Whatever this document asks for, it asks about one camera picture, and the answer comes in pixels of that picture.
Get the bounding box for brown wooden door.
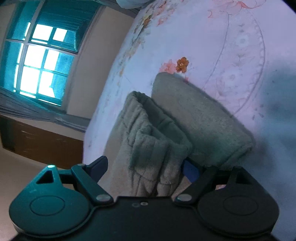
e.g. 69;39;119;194
1;116;83;169

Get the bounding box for grey fleece pants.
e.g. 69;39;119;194
99;72;254;197

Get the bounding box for left grey curtain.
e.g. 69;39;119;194
1;88;90;133

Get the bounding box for pink floral bed sheet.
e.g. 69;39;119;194
83;1;295;240

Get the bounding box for window with grey frame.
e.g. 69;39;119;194
1;1;102;110

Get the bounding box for rolled grey quilt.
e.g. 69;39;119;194
116;0;151;9

